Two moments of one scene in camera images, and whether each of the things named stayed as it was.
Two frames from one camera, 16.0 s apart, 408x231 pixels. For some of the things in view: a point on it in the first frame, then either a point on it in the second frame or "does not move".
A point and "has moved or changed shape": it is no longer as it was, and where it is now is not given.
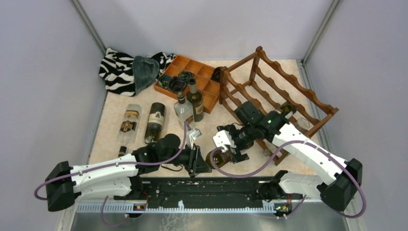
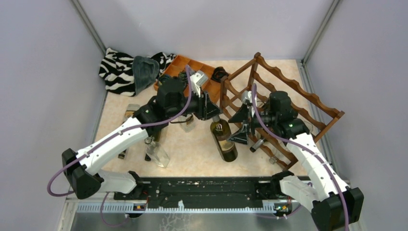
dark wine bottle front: x=220 y=158 to x=261 y=103
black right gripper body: x=241 y=137 to x=255 y=121
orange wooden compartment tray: x=201 y=74 does not move
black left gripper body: x=189 y=161 to x=195 y=105
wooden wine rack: x=264 y=96 has moved or changed shape
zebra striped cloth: x=116 y=70 does not move
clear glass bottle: x=303 y=123 to x=280 y=155
